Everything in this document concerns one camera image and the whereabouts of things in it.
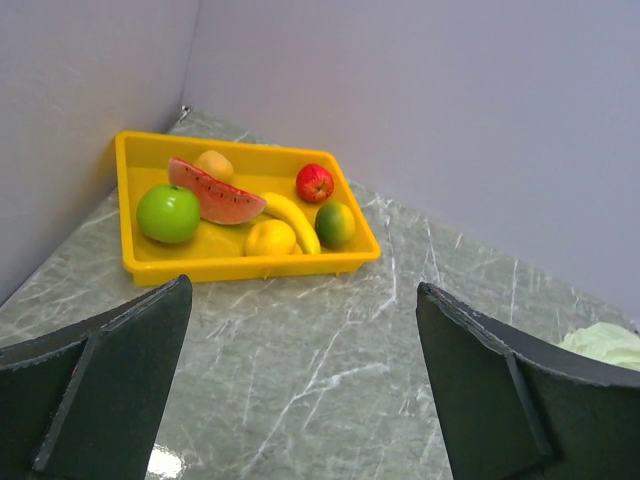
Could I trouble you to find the green plastic bag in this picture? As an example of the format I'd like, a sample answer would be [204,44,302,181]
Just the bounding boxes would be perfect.
[557,322,640,371]

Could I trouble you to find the yellow toy banana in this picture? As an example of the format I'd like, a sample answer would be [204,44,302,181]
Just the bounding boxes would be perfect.
[260,192,321,255]

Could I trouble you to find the yellow toy peach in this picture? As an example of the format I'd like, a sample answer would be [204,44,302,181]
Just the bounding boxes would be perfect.
[194,150,234,184]

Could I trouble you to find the watermelon slice toy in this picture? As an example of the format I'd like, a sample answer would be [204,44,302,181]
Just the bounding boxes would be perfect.
[168,157,267,225]

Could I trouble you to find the yellow toy fruit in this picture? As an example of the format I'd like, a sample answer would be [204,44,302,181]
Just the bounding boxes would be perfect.
[314,202,355,249]

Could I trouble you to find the red toy fruit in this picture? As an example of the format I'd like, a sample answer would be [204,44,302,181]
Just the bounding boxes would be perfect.
[295,163,335,204]

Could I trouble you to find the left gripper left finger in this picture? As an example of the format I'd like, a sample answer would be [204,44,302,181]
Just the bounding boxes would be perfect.
[1,275,192,479]

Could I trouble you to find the yellow plastic tray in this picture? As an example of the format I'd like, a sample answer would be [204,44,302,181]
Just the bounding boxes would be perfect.
[113,131,380,286]

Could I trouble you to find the green toy fruit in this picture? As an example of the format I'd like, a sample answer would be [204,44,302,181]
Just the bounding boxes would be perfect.
[136,184,201,244]

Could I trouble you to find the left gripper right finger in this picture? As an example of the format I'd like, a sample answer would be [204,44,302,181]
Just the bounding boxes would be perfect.
[416,282,640,479]

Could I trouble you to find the yellow toy lemon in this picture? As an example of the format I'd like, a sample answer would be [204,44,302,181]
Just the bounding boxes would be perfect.
[244,219,302,256]

